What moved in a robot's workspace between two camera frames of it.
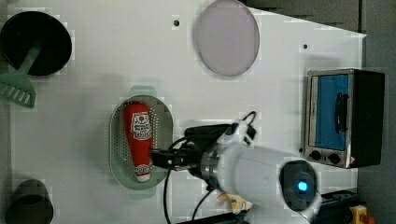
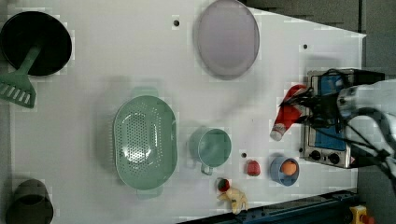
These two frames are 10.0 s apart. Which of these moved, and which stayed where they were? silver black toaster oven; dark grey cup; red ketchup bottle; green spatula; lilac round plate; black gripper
Moved: black gripper; red ketchup bottle
Stayed: dark grey cup; lilac round plate; silver black toaster oven; green spatula
